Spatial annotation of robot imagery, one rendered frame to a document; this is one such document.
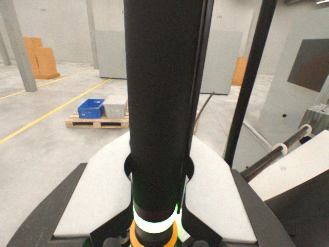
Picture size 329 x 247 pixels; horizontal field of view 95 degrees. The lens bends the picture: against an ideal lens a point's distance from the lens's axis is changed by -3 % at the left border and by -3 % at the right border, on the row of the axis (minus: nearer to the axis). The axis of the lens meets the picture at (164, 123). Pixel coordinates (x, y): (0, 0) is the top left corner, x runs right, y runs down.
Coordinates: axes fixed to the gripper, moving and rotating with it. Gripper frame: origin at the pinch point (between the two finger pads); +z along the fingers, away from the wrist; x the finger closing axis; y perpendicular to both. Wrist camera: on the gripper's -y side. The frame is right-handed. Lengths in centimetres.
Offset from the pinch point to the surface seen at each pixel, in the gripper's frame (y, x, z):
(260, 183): 27.1, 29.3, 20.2
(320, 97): 6, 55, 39
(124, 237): 25.5, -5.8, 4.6
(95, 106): 130, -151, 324
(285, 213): 9.6, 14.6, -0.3
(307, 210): 8.0, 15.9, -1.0
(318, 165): 16.6, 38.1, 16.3
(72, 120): 134, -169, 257
